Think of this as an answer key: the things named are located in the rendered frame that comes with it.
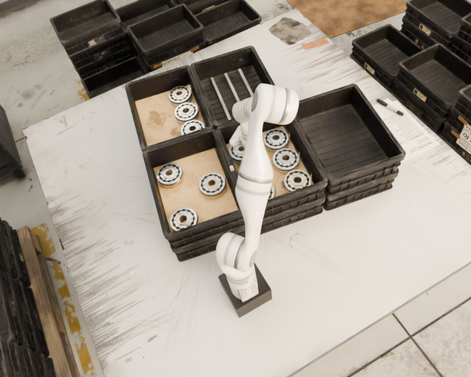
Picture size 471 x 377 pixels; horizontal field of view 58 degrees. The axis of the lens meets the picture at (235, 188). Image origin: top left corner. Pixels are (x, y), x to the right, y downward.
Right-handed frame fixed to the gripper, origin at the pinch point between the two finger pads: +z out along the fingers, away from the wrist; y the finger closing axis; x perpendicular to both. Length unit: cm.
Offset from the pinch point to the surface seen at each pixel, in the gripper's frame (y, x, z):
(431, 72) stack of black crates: 128, -49, 48
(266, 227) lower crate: -17.4, -12.2, 11.4
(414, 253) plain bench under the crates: -4, -65, 15
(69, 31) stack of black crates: 75, 176, 36
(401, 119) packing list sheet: 57, -44, 15
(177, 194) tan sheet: -22.6, 22.5, 2.2
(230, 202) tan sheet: -17.5, 2.0, 2.3
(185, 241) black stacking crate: -38.9, 9.2, 1.3
